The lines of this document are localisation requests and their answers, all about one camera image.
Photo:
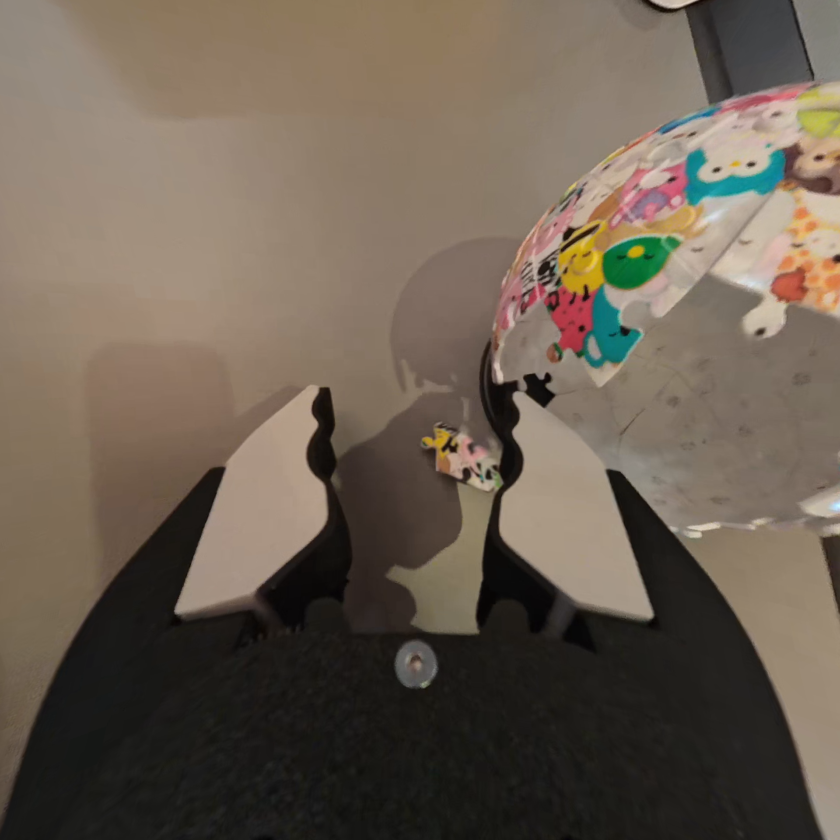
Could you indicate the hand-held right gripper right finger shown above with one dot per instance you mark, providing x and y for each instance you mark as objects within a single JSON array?
[{"x": 571, "y": 525}]

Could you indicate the colourful puzzle piece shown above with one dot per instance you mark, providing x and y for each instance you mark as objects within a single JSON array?
[{"x": 466, "y": 459}]

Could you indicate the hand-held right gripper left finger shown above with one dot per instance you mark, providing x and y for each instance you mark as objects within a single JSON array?
[{"x": 262, "y": 518}]

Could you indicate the black ball stand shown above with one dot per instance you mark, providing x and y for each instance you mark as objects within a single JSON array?
[{"x": 489, "y": 387}]

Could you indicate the colourful puzzle ball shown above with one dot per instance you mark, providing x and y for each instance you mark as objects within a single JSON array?
[{"x": 689, "y": 295}]

